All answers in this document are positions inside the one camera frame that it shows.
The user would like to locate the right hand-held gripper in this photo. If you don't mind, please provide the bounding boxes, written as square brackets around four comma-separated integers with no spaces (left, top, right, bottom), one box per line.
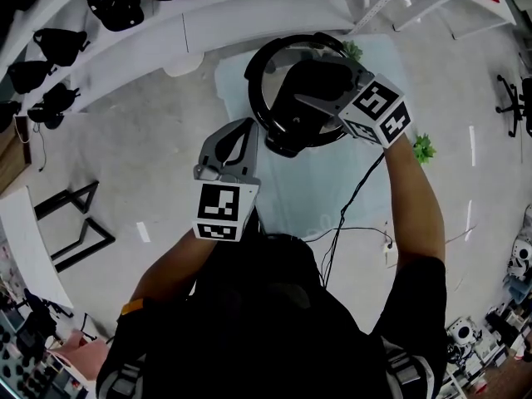
[292,55,413,152]

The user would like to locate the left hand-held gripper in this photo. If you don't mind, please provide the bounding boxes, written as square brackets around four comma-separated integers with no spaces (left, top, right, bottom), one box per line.
[190,116,262,245]

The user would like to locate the black electric cooker pot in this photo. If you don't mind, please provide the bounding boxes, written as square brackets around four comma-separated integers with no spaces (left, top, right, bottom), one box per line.
[244,33,354,158]

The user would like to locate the black cooker lid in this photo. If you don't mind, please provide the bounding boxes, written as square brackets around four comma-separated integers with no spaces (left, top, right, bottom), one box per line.
[243,34,371,151]

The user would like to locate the person's left forearm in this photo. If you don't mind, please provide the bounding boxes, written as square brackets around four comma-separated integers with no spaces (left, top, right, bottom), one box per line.
[132,230,217,307]

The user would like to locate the person's right forearm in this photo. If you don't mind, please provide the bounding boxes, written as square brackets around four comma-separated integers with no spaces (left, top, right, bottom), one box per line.
[382,133,446,265]

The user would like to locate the small green artificial plant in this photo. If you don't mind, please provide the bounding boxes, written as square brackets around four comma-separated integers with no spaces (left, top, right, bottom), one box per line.
[342,39,365,62]
[411,133,437,166]

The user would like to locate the light blue tablecloth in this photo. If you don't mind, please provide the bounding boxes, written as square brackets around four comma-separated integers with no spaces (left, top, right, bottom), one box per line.
[214,33,411,240]

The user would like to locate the white shelf unit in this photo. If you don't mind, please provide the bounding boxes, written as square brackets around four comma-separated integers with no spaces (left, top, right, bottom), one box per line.
[0,0,400,116]

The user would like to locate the white table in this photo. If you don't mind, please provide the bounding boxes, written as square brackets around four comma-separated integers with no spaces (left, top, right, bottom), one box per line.
[352,0,516,41]

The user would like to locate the white power strip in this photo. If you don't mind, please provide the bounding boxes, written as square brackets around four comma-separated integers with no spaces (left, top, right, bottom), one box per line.
[382,241,402,268]

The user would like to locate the black office chair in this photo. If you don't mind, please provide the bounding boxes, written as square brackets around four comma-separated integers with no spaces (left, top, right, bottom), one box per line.
[495,72,532,139]

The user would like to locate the person's black clothing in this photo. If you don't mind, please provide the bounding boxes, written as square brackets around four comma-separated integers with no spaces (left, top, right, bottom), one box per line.
[95,230,450,399]

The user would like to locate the white board panel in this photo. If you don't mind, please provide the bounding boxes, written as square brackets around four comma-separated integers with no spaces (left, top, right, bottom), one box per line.
[0,187,74,311]

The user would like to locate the brown wooden box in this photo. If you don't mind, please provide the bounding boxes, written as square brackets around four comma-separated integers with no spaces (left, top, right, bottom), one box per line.
[0,114,32,195]

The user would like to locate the group of white round devices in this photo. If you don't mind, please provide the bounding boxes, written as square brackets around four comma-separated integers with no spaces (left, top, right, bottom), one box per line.
[446,205,532,373]

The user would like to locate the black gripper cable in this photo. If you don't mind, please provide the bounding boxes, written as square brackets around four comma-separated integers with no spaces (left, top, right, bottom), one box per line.
[319,150,386,288]

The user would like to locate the black power cord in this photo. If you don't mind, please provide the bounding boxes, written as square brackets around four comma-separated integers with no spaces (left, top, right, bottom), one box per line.
[305,225,394,249]

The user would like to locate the black metal frame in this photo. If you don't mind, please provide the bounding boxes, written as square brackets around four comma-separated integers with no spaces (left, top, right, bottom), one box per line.
[50,217,116,273]
[33,180,100,224]

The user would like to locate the grey shoulder strap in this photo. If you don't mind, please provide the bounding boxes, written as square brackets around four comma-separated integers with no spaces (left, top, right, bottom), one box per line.
[384,338,436,399]
[97,355,145,399]

